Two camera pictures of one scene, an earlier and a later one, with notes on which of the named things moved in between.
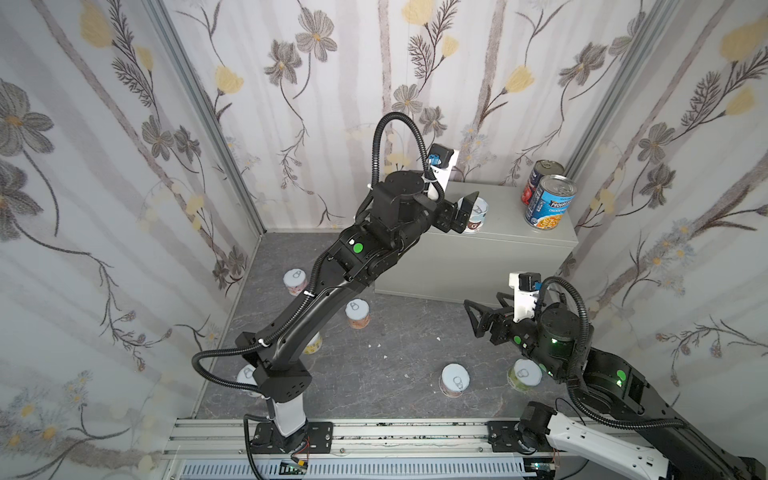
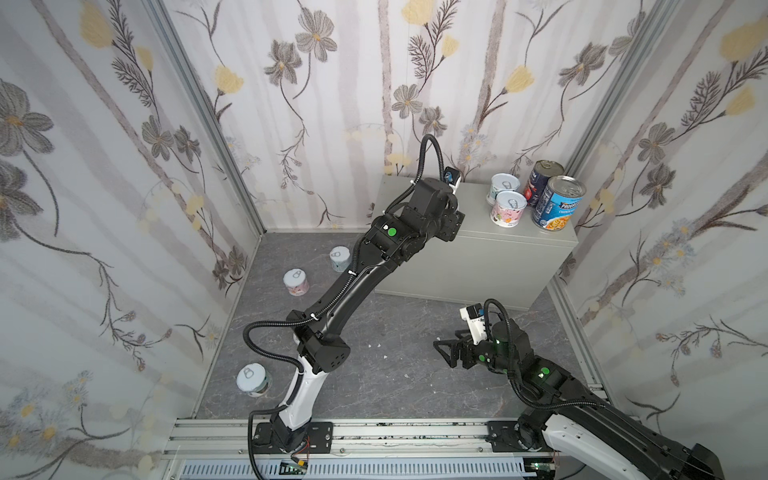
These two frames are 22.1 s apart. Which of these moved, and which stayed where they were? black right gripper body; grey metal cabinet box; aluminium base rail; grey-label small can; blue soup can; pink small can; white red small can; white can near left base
Moved: grey-label small can; white red small can; blue soup can; black right gripper body
Stayed: white can near left base; grey metal cabinet box; pink small can; aluminium base rail
